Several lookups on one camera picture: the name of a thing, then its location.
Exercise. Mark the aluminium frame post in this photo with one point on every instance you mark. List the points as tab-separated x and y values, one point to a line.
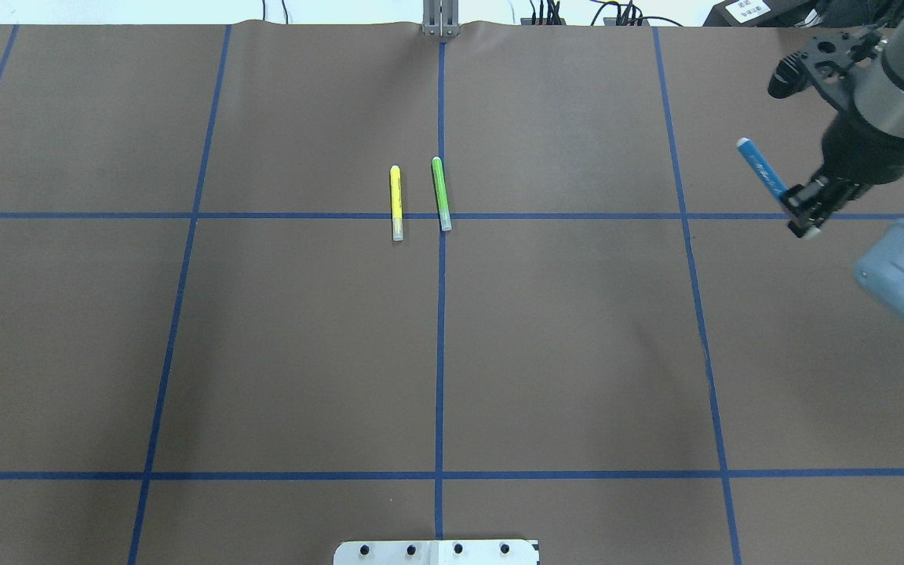
440	18

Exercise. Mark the green marker pen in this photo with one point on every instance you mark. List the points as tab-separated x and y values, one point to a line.
441	192

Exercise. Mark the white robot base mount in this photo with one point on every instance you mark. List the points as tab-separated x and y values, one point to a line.
462	551

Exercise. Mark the yellow marker pen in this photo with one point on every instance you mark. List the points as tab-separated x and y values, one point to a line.
396	202

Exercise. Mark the blue marker pen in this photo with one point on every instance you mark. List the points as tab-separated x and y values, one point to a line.
763	169

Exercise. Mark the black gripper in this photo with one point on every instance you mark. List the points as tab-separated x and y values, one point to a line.
860	154

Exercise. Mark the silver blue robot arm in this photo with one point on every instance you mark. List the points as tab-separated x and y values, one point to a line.
879	100

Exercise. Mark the black box with label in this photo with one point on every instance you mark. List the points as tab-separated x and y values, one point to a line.
763	14

